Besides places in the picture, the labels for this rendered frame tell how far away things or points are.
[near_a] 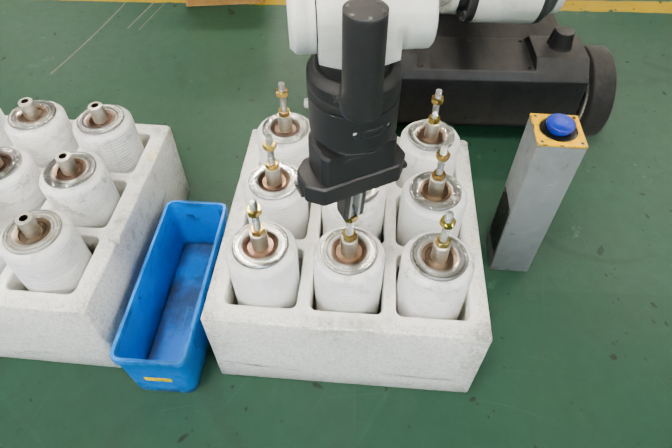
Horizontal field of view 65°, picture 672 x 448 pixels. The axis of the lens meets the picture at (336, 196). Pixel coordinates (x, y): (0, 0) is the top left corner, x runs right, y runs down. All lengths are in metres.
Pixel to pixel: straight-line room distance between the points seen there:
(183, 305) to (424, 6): 0.70
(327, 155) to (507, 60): 0.72
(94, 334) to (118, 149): 0.30
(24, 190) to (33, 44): 0.87
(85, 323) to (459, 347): 0.52
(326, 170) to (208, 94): 0.88
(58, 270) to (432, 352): 0.53
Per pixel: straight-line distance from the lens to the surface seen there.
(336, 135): 0.49
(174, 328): 0.96
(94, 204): 0.88
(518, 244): 0.96
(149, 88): 1.44
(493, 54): 1.19
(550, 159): 0.82
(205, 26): 1.66
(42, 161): 1.02
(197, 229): 1.01
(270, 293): 0.72
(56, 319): 0.85
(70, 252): 0.81
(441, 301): 0.70
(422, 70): 1.11
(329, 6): 0.43
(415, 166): 0.85
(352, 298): 0.70
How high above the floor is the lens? 0.82
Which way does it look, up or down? 48 degrees down
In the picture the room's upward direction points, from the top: straight up
